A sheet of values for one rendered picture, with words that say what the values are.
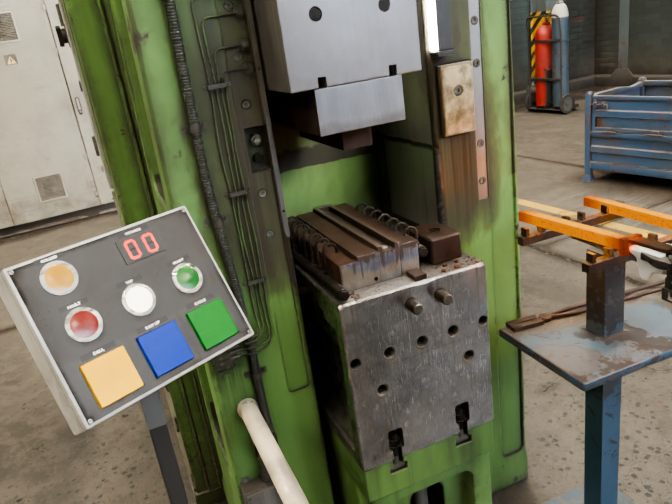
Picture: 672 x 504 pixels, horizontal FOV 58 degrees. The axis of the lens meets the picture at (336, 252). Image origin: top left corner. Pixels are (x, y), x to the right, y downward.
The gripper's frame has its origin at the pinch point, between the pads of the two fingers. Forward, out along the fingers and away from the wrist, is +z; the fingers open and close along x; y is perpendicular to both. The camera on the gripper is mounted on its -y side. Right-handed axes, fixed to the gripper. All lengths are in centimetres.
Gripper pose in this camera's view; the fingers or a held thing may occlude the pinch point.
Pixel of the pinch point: (639, 244)
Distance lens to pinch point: 128.5
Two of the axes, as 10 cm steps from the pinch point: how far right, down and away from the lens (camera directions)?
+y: 1.3, 9.4, 3.3
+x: 9.3, -2.3, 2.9
